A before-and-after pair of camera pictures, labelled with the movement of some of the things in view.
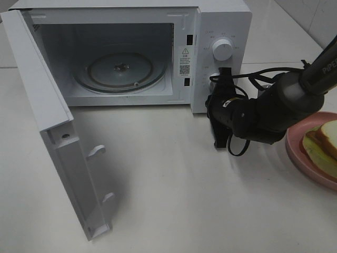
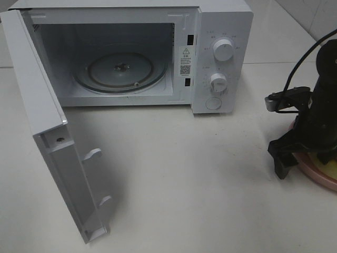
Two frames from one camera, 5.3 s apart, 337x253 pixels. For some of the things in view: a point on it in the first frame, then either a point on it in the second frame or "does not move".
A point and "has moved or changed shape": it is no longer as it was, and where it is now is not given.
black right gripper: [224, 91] → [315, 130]
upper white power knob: [222, 50] does not move
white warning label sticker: [185, 61] does not move
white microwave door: [69, 156] has moved or changed shape
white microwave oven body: [138, 52] does not move
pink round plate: [294, 137] does not move
